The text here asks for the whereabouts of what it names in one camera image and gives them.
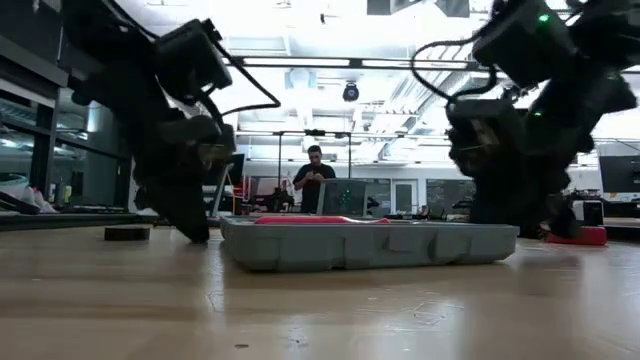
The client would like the person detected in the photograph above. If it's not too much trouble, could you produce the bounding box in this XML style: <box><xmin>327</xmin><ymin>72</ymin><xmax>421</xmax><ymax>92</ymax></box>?
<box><xmin>292</xmin><ymin>144</ymin><xmax>337</xmax><ymax>215</ymax></box>

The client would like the black monitor on stand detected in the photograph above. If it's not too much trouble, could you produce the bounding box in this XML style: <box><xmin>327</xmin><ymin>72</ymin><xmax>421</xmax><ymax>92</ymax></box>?
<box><xmin>214</xmin><ymin>152</ymin><xmax>247</xmax><ymax>219</ymax></box>

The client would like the white cloth bundle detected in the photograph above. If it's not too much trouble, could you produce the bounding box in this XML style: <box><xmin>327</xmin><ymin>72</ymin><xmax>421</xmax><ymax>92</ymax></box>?
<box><xmin>0</xmin><ymin>172</ymin><xmax>57</xmax><ymax>216</ymax></box>

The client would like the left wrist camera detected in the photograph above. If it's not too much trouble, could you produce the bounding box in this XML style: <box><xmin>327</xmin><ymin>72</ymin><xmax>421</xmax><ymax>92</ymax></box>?
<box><xmin>158</xmin><ymin>114</ymin><xmax>237</xmax><ymax>157</ymax></box>

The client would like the grey plastic tool case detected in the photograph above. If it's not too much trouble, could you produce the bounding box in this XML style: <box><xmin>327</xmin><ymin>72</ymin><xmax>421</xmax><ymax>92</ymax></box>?
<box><xmin>219</xmin><ymin>213</ymin><xmax>521</xmax><ymax>274</ymax></box>

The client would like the red tape measure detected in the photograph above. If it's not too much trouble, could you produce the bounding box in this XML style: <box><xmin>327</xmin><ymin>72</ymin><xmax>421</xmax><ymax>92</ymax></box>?
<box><xmin>545</xmin><ymin>225</ymin><xmax>609</xmax><ymax>247</ymax></box>

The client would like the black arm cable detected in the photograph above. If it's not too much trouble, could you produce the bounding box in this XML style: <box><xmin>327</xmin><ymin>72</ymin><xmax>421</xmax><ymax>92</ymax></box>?
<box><xmin>410</xmin><ymin>37</ymin><xmax>501</xmax><ymax>106</ymax></box>
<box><xmin>209</xmin><ymin>39</ymin><xmax>282</xmax><ymax>119</ymax></box>

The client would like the white box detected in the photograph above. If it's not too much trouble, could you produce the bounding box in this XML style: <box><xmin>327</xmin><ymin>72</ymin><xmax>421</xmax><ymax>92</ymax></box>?
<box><xmin>577</xmin><ymin>199</ymin><xmax>607</xmax><ymax>227</ymax></box>

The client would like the black background rig frame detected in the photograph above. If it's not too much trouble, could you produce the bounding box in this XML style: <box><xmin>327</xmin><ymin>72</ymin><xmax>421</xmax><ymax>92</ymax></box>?
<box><xmin>277</xmin><ymin>128</ymin><xmax>353</xmax><ymax>181</ymax></box>

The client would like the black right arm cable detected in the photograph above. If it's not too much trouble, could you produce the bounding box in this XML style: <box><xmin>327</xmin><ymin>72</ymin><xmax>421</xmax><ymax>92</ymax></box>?
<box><xmin>410</xmin><ymin>37</ymin><xmax>501</xmax><ymax>106</ymax></box>

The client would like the black tape roll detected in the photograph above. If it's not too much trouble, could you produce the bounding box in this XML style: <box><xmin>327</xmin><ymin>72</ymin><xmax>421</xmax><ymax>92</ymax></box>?
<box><xmin>103</xmin><ymin>225</ymin><xmax>152</xmax><ymax>243</ymax></box>

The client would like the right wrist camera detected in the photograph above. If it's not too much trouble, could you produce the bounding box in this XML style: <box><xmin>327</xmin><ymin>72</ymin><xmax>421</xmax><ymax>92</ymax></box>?
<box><xmin>446</xmin><ymin>98</ymin><xmax>526</xmax><ymax>146</ymax></box>

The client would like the red handled screwdriver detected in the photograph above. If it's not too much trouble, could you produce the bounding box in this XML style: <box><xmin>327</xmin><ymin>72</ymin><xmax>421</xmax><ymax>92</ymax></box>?
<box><xmin>253</xmin><ymin>214</ymin><xmax>392</xmax><ymax>225</ymax></box>

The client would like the grey box with green lights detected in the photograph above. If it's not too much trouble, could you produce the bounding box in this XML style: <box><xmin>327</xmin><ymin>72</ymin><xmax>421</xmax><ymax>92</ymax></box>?
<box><xmin>316</xmin><ymin>177</ymin><xmax>375</xmax><ymax>219</ymax></box>

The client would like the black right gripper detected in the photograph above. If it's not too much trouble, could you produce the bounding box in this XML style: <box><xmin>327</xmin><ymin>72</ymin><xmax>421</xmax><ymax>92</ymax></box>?
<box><xmin>449</xmin><ymin>130</ymin><xmax>596</xmax><ymax>239</ymax></box>

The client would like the white banner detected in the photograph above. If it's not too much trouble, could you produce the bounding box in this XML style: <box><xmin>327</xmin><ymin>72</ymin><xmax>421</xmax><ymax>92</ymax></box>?
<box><xmin>285</xmin><ymin>172</ymin><xmax>301</xmax><ymax>204</ymax></box>

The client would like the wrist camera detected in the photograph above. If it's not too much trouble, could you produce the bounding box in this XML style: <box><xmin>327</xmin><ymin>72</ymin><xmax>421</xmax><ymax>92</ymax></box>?
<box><xmin>446</xmin><ymin>98</ymin><xmax>526</xmax><ymax>146</ymax></box>
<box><xmin>158</xmin><ymin>114</ymin><xmax>237</xmax><ymax>157</ymax></box>

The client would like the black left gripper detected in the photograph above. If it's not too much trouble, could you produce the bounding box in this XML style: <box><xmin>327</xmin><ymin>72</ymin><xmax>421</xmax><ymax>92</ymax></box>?
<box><xmin>130</xmin><ymin>144</ymin><xmax>221</xmax><ymax>245</ymax></box>

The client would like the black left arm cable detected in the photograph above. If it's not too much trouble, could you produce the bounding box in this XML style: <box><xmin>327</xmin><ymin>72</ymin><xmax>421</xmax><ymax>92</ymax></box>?
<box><xmin>209</xmin><ymin>39</ymin><xmax>282</xmax><ymax>119</ymax></box>

